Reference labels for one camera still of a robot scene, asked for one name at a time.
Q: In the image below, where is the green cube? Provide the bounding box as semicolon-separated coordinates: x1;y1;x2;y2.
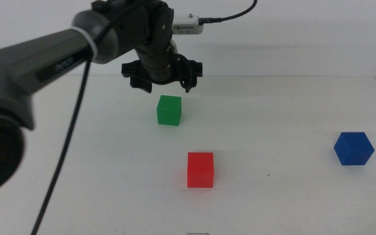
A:
156;95;182;127

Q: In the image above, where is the blue cube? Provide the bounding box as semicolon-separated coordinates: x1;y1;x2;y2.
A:
333;131;375;166

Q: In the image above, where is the white zip tie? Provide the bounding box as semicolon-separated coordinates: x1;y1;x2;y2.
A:
70;26;99;59

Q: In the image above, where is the red cube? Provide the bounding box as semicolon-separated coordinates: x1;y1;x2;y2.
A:
187;151;215;189

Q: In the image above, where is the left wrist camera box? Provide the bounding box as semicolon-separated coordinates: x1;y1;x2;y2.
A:
172;14;205;35

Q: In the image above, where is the thin black camera cable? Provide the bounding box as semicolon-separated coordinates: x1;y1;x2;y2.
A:
198;0;259;25

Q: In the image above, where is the black braided cable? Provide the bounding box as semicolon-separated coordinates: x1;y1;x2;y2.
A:
30;0;143;235

